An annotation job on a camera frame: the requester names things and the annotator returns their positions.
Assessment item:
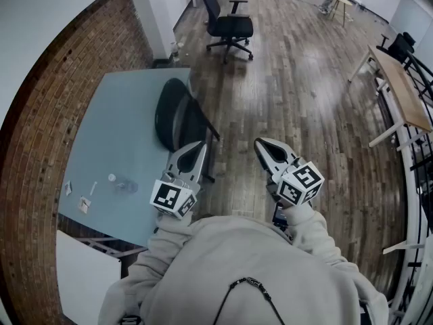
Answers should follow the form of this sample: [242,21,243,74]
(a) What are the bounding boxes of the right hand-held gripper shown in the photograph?
[254,137,325,207]

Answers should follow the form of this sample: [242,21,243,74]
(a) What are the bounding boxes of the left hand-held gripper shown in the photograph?
[150,140,208,220]

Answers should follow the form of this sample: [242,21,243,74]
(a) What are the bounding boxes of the person's right forearm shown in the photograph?
[283,202,343,269]

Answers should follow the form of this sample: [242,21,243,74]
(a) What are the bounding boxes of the person's left forearm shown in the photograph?
[145,212,196,262]

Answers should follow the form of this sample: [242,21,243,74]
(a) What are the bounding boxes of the black mesh office chair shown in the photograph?
[196,0,255,65]

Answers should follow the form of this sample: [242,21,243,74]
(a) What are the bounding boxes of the black office chair with headrest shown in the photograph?
[375,31,418,64]

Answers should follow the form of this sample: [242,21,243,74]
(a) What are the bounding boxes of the black device with screen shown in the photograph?
[271,201,289,229]

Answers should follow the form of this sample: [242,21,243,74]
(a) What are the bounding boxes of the clear plastic bottle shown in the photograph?
[114,177,139,195]

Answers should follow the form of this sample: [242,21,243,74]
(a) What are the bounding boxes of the light blue table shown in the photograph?
[56,67,192,247]

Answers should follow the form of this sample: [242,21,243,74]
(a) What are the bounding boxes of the person's beige sweatshirt torso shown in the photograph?
[97,214,390,325]

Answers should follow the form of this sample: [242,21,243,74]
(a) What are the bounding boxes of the black metal railing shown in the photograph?
[402,50,433,325]

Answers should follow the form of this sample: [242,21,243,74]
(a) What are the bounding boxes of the wooden desk with white legs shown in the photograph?
[348,43,433,149]

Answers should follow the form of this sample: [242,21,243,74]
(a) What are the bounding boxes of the white board panel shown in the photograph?
[55,230,123,325]

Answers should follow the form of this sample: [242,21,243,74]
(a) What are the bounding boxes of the small wooden side table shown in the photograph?
[325,0,354,28]

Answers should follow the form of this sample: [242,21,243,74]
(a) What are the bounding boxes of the black beaded cord necklace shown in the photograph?
[209,276,289,325]

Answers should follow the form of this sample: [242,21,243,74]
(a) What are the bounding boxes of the white curved stair frame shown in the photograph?
[382,86,433,325]

